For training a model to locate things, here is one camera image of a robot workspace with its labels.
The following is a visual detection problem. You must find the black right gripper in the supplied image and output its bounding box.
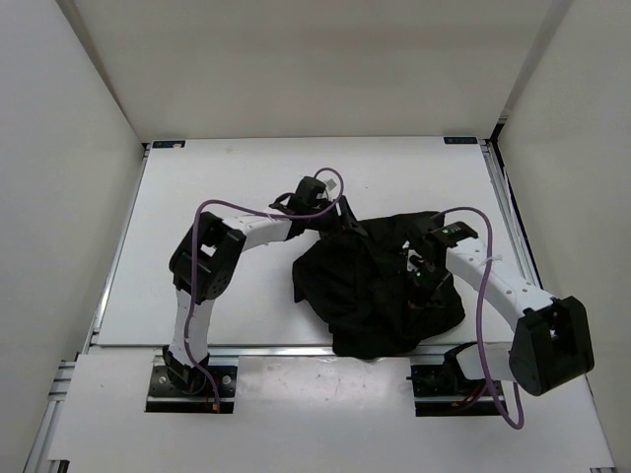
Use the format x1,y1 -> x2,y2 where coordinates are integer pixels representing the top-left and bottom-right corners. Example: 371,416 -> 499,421
398,260 -> 451,328

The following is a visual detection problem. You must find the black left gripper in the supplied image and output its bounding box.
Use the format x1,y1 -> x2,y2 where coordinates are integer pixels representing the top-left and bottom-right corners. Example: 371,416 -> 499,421
305,195 -> 367,248

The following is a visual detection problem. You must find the black pleated skirt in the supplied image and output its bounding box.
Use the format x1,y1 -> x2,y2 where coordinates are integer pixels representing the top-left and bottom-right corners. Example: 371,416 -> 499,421
292,211 -> 465,360

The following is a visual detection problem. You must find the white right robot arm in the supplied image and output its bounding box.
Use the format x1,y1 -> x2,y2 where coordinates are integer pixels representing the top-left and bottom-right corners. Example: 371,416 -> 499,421
404,222 -> 595,396

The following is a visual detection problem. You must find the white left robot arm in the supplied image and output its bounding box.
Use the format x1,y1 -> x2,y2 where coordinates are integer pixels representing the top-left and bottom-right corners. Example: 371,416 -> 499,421
167,197 -> 365,394

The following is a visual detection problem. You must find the right blue corner label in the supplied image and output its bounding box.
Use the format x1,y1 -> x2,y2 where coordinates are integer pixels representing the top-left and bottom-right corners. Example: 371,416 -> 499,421
444,136 -> 478,146

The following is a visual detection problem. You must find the blue corner label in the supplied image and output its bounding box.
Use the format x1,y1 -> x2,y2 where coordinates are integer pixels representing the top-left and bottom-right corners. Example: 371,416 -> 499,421
152,140 -> 186,149
444,136 -> 478,146

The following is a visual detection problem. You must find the left blue corner label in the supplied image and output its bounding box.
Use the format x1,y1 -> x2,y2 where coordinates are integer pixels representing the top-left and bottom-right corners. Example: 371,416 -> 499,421
152,140 -> 186,149

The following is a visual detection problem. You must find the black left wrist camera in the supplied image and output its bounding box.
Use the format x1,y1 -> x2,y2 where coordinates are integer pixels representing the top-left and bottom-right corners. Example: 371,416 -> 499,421
269,176 -> 332,215

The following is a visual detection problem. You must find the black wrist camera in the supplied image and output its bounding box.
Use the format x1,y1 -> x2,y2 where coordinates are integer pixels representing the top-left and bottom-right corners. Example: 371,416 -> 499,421
269,176 -> 332,215
429,222 -> 478,247

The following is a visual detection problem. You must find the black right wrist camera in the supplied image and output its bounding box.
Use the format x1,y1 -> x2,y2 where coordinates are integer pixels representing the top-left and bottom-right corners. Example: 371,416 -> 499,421
429,222 -> 478,247

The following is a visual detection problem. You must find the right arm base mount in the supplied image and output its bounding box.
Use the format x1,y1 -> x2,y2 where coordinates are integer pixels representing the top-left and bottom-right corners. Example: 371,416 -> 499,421
406,342 -> 500,418

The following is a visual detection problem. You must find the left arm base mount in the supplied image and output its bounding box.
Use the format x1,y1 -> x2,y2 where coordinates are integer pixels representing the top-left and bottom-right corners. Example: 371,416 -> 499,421
145,358 -> 238,415

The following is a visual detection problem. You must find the aluminium table edge rail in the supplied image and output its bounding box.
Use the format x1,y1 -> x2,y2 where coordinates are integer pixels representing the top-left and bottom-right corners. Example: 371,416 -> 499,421
88,344 -> 514,360

